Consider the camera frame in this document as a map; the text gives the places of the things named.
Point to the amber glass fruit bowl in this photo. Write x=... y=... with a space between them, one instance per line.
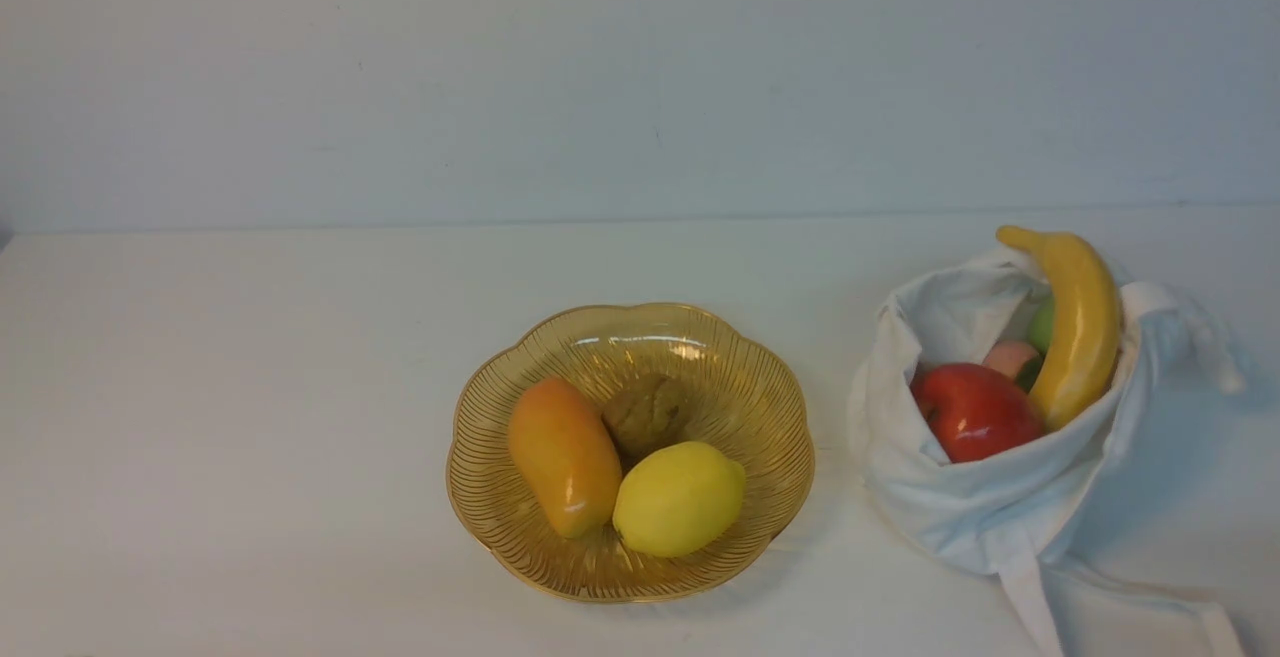
x=744 y=400

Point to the yellow lemon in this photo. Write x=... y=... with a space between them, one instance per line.
x=678 y=500

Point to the yellow banana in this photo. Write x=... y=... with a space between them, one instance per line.
x=1087 y=322

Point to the white cloth bag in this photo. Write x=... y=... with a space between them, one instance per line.
x=1015 y=515

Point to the orange mango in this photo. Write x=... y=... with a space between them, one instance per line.
x=561 y=448

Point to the pink peach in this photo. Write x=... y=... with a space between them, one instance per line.
x=1019 y=361

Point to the green fruit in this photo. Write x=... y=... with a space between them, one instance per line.
x=1040 y=327

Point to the red apple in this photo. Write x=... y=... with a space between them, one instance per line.
x=975 y=412

